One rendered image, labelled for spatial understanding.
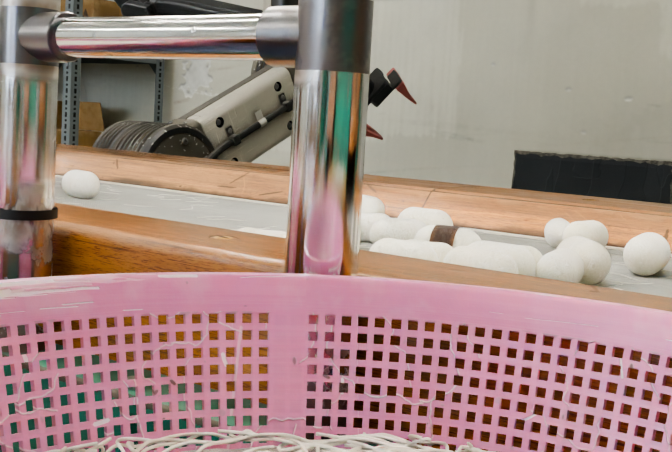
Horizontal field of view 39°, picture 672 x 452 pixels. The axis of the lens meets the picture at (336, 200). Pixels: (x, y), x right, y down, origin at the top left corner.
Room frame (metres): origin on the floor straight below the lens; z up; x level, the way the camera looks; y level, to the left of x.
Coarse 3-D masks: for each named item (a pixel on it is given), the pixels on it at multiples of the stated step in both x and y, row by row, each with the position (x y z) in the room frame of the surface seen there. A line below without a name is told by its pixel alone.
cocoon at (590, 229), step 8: (576, 224) 0.58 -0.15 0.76; (584, 224) 0.58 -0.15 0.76; (592, 224) 0.58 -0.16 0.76; (600, 224) 0.59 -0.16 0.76; (568, 232) 0.58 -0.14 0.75; (576, 232) 0.57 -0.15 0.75; (584, 232) 0.57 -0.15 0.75; (592, 232) 0.58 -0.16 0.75; (600, 232) 0.58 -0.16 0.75; (600, 240) 0.58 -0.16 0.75
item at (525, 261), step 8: (488, 248) 0.44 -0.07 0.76; (496, 248) 0.44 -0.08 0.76; (504, 248) 0.44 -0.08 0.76; (512, 248) 0.44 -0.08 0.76; (520, 248) 0.44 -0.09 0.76; (512, 256) 0.43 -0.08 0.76; (520, 256) 0.43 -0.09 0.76; (528, 256) 0.43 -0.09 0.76; (520, 264) 0.43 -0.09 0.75; (528, 264) 0.43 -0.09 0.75; (520, 272) 0.43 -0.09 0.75; (528, 272) 0.43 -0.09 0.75
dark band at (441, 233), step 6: (438, 228) 0.49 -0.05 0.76; (444, 228) 0.49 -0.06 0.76; (450, 228) 0.49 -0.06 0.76; (456, 228) 0.49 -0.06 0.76; (432, 234) 0.49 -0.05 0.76; (438, 234) 0.49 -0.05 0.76; (444, 234) 0.49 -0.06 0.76; (450, 234) 0.49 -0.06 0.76; (432, 240) 0.49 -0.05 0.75; (438, 240) 0.49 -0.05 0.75; (444, 240) 0.49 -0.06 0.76; (450, 240) 0.49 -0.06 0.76
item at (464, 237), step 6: (426, 228) 0.50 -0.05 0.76; (432, 228) 0.50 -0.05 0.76; (462, 228) 0.49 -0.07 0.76; (420, 234) 0.50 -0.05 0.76; (426, 234) 0.49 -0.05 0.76; (456, 234) 0.49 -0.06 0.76; (462, 234) 0.49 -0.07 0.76; (468, 234) 0.49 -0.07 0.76; (474, 234) 0.49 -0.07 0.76; (426, 240) 0.49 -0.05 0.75; (456, 240) 0.49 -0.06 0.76; (462, 240) 0.48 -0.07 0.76; (468, 240) 0.48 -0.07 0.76; (474, 240) 0.49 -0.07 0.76; (480, 240) 0.49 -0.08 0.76; (456, 246) 0.48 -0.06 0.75
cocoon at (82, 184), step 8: (64, 176) 0.75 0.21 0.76; (72, 176) 0.74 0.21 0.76; (80, 176) 0.73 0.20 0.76; (88, 176) 0.73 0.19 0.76; (96, 176) 0.74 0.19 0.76; (64, 184) 0.74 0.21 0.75; (72, 184) 0.73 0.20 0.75; (80, 184) 0.73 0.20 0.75; (88, 184) 0.73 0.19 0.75; (96, 184) 0.74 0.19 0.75; (72, 192) 0.74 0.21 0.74; (80, 192) 0.73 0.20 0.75; (88, 192) 0.73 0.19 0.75; (96, 192) 0.74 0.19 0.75
